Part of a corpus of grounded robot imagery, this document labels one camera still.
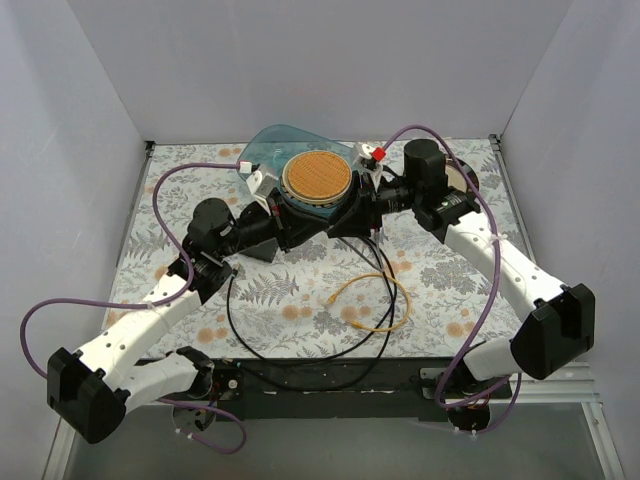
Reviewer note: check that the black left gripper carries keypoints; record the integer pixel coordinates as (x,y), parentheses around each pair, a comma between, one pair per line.
(279,222)

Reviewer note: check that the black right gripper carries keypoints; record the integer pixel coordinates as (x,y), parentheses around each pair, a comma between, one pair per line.
(367,210)

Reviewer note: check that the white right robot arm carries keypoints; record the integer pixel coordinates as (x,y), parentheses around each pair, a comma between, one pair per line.
(557,320)

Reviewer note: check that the dark rimmed ceramic plate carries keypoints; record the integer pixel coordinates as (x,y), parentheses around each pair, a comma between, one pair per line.
(461,176)

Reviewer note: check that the striped cream bowl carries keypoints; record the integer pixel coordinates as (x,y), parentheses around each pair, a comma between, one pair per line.
(312,201)

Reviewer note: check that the teal plastic container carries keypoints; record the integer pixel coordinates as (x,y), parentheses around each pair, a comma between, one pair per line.
(276,145)

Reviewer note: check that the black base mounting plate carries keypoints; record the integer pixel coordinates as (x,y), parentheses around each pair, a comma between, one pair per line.
(389,387)

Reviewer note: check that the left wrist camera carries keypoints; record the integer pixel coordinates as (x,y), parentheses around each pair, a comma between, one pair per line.
(260,181)

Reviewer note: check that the floral table mat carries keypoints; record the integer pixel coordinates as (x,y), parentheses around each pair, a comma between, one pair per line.
(314,301)

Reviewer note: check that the orange woven coaster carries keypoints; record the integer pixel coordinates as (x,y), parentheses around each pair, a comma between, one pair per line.
(317,158)

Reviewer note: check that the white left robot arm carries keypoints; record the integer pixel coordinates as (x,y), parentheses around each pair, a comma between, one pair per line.
(94,388)

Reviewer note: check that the aluminium frame rail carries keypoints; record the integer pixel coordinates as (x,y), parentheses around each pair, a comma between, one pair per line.
(574,384)

